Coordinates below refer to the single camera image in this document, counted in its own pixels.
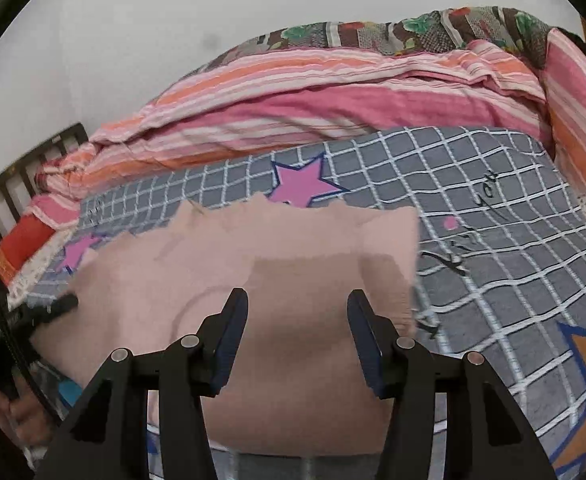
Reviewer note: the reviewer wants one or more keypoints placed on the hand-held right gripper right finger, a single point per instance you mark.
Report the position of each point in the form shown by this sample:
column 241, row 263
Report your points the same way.
column 368, row 350

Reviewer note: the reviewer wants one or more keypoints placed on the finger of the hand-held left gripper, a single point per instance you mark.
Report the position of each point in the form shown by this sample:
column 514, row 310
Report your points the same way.
column 60, row 306

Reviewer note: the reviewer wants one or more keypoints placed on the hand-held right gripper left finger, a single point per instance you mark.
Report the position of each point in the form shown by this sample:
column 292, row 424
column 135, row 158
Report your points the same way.
column 228, row 350

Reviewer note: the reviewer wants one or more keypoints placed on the pink ribbed sweater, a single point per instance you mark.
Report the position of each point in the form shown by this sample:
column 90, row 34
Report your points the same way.
column 298, row 280

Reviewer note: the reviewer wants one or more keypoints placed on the person's left hand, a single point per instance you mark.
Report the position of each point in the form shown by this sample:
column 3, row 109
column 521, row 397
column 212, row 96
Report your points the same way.
column 23, row 420

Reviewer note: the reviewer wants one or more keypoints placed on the red pillow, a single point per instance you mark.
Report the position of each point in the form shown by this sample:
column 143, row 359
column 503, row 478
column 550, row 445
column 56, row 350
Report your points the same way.
column 20, row 250

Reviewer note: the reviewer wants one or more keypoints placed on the wooden bed headboard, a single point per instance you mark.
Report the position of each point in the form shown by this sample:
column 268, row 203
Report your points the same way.
column 3, row 180

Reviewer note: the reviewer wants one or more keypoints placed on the grey checked star blanket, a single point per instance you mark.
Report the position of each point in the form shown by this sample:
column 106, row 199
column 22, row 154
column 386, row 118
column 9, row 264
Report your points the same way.
column 498, row 270

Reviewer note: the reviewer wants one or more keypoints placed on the pink orange striped quilt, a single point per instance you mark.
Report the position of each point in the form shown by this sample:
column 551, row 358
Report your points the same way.
column 323, row 105

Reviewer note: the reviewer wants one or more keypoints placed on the floral patchwork quilt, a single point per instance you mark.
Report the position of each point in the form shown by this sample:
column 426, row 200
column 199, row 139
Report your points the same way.
column 373, row 30

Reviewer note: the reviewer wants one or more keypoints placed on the dark cloth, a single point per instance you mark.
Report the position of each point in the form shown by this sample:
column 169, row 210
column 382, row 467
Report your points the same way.
column 580, row 47

